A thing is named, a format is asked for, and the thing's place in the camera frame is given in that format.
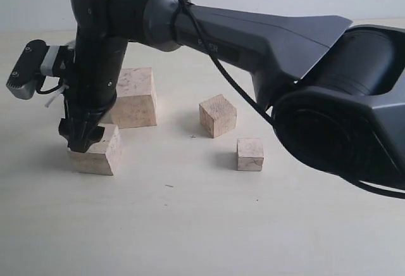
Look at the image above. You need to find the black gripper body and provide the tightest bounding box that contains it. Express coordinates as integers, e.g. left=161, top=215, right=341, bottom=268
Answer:
left=65, top=34, right=127, bottom=122

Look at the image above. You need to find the second largest wooden cube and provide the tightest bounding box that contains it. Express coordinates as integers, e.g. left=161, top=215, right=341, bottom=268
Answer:
left=67, top=124, right=122, bottom=176

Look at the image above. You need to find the third largest wooden cube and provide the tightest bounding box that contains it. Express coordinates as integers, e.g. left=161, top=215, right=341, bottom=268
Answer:
left=199, top=94, right=237, bottom=138

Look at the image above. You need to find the smallest wooden cube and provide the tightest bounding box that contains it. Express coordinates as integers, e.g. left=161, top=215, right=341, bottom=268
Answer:
left=237, top=138, right=264, bottom=172

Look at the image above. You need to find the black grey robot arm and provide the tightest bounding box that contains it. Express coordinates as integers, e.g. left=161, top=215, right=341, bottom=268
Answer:
left=59, top=0, right=404, bottom=198

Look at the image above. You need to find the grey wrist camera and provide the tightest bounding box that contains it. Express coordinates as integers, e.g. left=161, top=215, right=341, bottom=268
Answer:
left=6, top=39, right=73, bottom=100

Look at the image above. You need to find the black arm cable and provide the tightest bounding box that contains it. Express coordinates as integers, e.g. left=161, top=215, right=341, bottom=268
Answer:
left=129, top=0, right=405, bottom=199

